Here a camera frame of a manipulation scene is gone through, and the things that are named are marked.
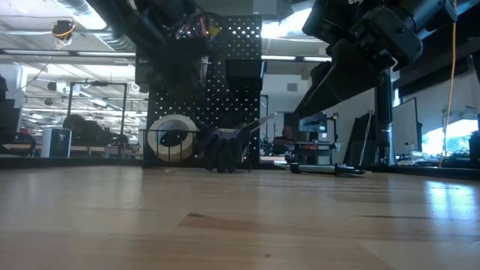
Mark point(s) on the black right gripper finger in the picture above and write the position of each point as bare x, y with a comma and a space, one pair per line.
321, 75
345, 75

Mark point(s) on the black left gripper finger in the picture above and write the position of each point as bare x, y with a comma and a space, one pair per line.
178, 101
195, 101

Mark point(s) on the white tape roll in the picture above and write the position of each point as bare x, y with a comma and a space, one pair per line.
155, 138

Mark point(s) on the black C-clamp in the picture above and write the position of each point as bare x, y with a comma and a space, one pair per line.
318, 168

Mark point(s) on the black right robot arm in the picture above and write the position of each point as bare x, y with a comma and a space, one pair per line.
431, 11

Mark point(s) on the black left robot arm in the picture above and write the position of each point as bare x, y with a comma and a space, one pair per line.
127, 18

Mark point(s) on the tall black pegboard bin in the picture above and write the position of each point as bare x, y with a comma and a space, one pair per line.
141, 75

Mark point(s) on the black metal pegboard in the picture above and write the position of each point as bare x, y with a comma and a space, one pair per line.
240, 101

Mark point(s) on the computer monitor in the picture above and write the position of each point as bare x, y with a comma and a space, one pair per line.
315, 123

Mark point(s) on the black work glove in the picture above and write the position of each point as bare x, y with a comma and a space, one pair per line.
225, 152

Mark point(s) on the black tower column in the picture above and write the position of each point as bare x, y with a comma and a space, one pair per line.
385, 120

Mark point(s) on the black leaning panel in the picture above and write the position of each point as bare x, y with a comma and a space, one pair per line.
358, 138

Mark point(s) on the person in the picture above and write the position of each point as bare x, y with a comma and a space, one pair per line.
84, 131
285, 140

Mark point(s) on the white standing panel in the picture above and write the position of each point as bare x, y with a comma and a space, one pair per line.
405, 127

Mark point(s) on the black ceiling-hung device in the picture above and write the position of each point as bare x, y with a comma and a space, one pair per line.
62, 30

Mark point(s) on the black stand frame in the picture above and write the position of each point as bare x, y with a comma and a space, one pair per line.
69, 105

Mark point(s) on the black aluminium table frame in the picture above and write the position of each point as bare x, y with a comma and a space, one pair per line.
412, 171

